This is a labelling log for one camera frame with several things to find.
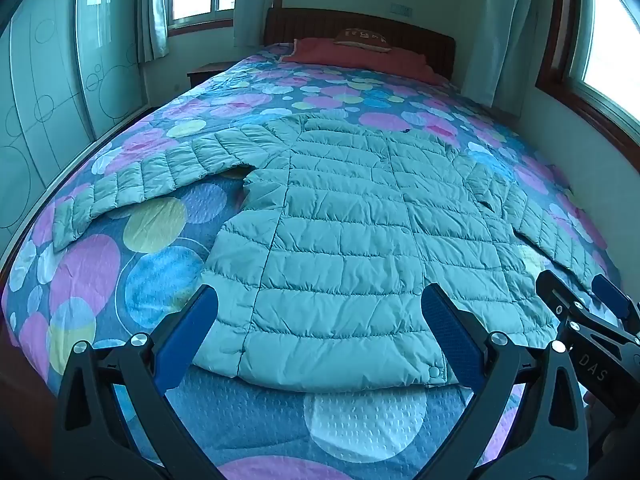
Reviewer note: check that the wall switch panel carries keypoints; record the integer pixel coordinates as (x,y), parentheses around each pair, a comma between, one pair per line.
(401,10)

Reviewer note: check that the light green quilted down jacket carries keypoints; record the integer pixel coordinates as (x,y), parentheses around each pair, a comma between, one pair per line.
(350,235)

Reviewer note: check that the small brown cushion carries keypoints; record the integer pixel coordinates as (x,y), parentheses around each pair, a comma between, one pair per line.
(362,39)

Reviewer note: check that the large wood-framed window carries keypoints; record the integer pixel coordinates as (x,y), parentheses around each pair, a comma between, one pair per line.
(610,35)

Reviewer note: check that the red pillow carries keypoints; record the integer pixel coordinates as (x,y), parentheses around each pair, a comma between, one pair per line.
(350,57)

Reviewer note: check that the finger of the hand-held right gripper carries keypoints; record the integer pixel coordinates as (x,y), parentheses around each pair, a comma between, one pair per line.
(611,297)
(557,292)

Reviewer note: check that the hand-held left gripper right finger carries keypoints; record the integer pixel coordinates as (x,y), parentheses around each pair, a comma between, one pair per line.
(447,332)

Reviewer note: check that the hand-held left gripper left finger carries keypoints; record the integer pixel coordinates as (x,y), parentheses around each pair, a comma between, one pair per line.
(187,330)

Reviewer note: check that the long white curtain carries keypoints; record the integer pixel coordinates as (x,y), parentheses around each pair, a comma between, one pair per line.
(505,35)

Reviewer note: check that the wooden nightstand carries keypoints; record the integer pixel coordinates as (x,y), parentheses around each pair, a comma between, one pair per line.
(210,71)

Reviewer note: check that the dark wooden headboard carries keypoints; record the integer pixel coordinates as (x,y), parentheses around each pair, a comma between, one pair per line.
(310,22)

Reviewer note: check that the pale short curtain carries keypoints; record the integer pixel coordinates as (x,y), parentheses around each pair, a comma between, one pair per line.
(260,5)
(155,10)

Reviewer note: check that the frosted glass sliding wardrobe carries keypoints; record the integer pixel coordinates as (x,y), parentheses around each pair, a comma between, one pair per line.
(50,85)

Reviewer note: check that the circle-print bed quilt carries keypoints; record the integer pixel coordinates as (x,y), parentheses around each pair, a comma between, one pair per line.
(150,285)

